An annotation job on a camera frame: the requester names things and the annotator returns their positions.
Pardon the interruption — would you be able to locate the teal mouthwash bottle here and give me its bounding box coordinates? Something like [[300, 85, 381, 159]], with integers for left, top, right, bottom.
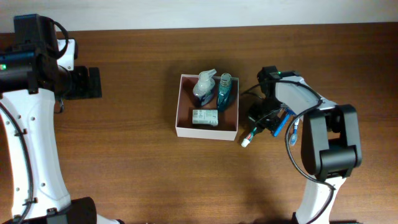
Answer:
[[216, 73, 233, 112]]

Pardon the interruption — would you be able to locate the white cardboard box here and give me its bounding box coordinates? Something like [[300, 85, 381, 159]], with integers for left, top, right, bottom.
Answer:
[[175, 74, 239, 141]]

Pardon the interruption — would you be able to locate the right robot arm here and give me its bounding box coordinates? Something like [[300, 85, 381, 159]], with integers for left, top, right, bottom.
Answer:
[[241, 66, 363, 223]]

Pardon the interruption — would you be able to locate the green white soap box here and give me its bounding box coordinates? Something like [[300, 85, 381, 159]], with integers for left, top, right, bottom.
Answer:
[[192, 110, 218, 126]]

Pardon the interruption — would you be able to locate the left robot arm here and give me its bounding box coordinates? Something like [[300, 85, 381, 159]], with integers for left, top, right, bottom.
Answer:
[[1, 14, 109, 224]]

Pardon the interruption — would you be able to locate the green red toothpaste tube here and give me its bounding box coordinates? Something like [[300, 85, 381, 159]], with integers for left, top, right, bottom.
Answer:
[[241, 127, 257, 147]]

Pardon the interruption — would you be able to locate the blue white toothbrush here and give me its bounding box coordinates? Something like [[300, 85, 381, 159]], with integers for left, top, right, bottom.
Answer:
[[289, 118, 300, 146]]

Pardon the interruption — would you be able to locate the blue disposable razor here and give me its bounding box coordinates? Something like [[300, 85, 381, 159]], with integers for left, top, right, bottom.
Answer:
[[272, 108, 295, 137]]

